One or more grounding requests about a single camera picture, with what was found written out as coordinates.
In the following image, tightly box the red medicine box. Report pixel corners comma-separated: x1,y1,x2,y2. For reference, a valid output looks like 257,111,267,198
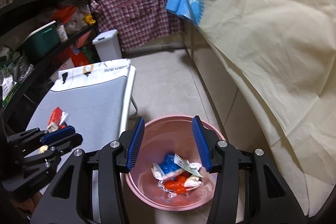
47,107,68,132

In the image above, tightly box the green printed sachet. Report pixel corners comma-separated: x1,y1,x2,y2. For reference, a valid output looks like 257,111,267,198
174,154,203,177

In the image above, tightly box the blue plastic bag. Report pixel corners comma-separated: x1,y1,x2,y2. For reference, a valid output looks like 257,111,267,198
159,153,180,174

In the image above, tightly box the pink plastic trash bin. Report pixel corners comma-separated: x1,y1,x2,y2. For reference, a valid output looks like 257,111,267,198
125,115,217,211

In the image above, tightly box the orange plastic bag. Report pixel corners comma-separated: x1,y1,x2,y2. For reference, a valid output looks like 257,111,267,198
163,172,191,194

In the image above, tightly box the cream gold snack package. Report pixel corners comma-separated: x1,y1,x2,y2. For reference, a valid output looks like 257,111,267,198
39,145,49,154

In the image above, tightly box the cream paper napkin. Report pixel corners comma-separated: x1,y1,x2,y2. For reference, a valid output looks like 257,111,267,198
183,175,203,191

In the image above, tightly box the white pedal trash can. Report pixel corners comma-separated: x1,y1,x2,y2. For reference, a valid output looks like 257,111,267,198
92,30,122,61

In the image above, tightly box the grey table mat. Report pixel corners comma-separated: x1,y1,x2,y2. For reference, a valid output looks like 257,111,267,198
27,76,127,153

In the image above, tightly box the green white food bag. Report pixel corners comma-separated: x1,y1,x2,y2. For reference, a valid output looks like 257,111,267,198
1,46,20,107

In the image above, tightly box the red bag under shelf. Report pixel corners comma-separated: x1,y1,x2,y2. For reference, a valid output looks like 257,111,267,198
55,31,93,67

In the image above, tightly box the green plastic storage box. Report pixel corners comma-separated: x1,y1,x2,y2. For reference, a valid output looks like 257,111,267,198
23,20,60,57

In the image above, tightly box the white jar on shelf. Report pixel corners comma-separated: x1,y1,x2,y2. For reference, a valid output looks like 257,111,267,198
56,24,68,43

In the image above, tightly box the black metal shelf rack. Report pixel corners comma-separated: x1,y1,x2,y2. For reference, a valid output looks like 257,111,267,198
1,0,97,122

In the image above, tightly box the yellow toy figure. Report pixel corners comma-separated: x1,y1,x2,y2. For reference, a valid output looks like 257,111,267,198
83,14,96,26

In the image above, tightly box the red plaid shirt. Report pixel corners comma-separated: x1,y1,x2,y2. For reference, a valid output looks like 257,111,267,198
91,0,183,51

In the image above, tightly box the cream blue paper tablecloth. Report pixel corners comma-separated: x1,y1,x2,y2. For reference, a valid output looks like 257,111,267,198
167,0,335,217

